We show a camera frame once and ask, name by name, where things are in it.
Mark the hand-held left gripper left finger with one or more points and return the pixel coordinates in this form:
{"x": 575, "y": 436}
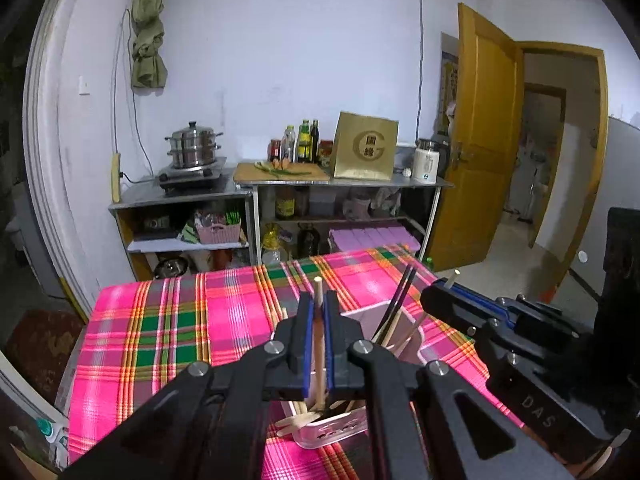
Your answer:
{"x": 309, "y": 340}

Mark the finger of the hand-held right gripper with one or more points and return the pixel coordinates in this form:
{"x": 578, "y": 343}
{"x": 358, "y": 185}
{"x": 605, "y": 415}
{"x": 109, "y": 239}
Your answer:
{"x": 480, "y": 302}
{"x": 450, "y": 307}

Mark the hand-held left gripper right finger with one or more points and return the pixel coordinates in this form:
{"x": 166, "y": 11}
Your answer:
{"x": 328, "y": 340}

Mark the pink plastic utensil basket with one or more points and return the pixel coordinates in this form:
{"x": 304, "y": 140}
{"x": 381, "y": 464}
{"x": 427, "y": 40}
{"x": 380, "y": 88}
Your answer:
{"x": 357, "y": 312}

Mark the purple plastic crate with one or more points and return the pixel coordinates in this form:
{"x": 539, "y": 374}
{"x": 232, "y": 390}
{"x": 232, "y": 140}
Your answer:
{"x": 370, "y": 240}

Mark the white plastic container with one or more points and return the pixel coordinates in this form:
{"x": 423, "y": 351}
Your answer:
{"x": 321, "y": 205}

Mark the yellow oil bottle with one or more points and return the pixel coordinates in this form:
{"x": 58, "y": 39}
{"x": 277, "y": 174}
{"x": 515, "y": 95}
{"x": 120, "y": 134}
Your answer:
{"x": 285, "y": 204}

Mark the small pink storage basket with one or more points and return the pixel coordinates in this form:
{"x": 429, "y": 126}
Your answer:
{"x": 217, "y": 234}

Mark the white electric kettle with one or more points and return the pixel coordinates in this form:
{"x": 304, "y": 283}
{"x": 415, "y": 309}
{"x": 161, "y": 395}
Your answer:
{"x": 427, "y": 162}

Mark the metal bowl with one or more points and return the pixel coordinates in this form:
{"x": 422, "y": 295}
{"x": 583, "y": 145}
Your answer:
{"x": 172, "y": 267}

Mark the steel shelf table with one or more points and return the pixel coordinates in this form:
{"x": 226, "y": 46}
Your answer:
{"x": 350, "y": 185}

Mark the plaid pink tablecloth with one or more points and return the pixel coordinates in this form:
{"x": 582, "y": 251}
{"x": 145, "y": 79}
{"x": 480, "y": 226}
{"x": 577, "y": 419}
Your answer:
{"x": 150, "y": 320}

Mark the wooden cutting board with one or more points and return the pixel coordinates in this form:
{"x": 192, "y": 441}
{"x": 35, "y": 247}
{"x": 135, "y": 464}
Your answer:
{"x": 300, "y": 175}

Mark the yellow wooden door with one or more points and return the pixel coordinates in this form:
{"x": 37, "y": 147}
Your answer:
{"x": 475, "y": 135}

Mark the green onion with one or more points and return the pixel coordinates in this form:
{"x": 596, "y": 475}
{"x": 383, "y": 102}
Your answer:
{"x": 280, "y": 171}

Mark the carrot pieces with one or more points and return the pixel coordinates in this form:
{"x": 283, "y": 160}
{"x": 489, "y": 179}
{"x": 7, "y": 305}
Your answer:
{"x": 277, "y": 164}

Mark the gold cardboard box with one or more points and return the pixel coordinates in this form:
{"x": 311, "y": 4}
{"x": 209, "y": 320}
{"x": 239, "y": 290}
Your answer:
{"x": 365, "y": 145}

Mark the red lid jar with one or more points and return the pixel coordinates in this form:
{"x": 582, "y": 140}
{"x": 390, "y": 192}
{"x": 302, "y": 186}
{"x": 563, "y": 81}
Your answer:
{"x": 326, "y": 155}

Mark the red sauce jar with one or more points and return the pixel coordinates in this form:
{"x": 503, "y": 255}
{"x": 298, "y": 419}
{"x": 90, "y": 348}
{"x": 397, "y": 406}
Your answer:
{"x": 274, "y": 151}

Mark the grey board panel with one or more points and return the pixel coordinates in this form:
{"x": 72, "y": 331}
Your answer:
{"x": 620, "y": 170}

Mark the clear plastic bottle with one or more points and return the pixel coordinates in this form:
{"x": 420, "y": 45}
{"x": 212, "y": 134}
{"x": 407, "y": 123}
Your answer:
{"x": 287, "y": 147}

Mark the green oil bottle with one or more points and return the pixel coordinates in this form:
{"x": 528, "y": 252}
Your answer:
{"x": 304, "y": 145}

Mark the dark sauce bottle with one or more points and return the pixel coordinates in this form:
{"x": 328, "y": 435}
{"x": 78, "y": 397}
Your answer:
{"x": 315, "y": 142}

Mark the gas stove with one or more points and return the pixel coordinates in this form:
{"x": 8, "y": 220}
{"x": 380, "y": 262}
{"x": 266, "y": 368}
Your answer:
{"x": 192, "y": 180}

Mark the steel stove stand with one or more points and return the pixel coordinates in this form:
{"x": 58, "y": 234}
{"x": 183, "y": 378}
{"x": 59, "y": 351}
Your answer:
{"x": 140, "y": 195}

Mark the stainless steel steamer pot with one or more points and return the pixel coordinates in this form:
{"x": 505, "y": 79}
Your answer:
{"x": 192, "y": 147}

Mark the yellowed power strip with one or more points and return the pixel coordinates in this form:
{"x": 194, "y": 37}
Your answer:
{"x": 116, "y": 180}

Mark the brown patterned floor mat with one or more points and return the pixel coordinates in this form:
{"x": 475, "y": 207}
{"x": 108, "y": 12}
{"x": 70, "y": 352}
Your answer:
{"x": 45, "y": 350}

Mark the tied green curtain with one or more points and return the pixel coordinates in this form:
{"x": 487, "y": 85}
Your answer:
{"x": 147, "y": 50}

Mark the wall calendar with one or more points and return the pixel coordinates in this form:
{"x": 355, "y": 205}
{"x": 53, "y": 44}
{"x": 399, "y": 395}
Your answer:
{"x": 450, "y": 80}

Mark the wooden door frame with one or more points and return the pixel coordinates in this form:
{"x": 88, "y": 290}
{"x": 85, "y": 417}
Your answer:
{"x": 560, "y": 49}

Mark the white sliding door frame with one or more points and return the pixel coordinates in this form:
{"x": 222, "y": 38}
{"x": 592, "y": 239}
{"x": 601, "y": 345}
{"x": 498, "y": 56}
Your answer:
{"x": 55, "y": 135}

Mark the white wall switch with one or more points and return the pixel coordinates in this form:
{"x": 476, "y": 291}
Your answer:
{"x": 84, "y": 85}

